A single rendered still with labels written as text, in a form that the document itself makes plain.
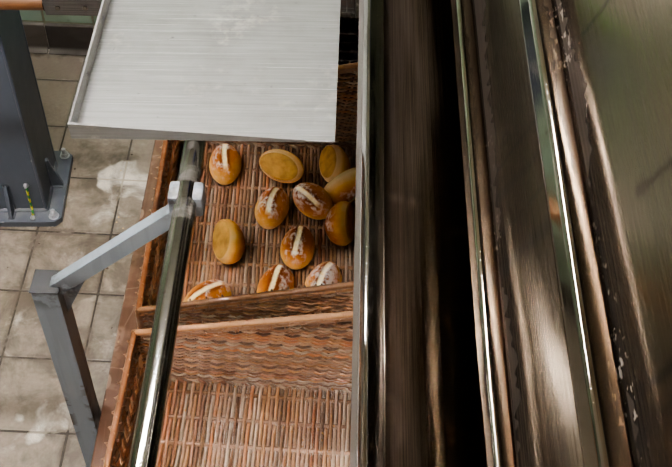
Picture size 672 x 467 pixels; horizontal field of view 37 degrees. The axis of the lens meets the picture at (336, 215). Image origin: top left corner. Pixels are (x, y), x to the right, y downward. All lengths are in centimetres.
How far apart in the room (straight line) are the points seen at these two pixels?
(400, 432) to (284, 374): 95
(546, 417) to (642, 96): 28
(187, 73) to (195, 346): 50
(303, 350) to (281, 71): 50
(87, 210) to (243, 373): 119
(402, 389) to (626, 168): 36
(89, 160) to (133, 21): 146
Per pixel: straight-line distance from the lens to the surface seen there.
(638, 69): 62
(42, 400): 257
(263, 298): 171
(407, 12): 123
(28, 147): 272
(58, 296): 155
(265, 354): 176
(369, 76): 110
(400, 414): 88
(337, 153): 210
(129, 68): 152
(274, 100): 144
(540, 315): 82
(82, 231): 285
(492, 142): 100
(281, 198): 203
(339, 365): 177
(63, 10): 163
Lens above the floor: 217
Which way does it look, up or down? 50 degrees down
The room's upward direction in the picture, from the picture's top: 4 degrees clockwise
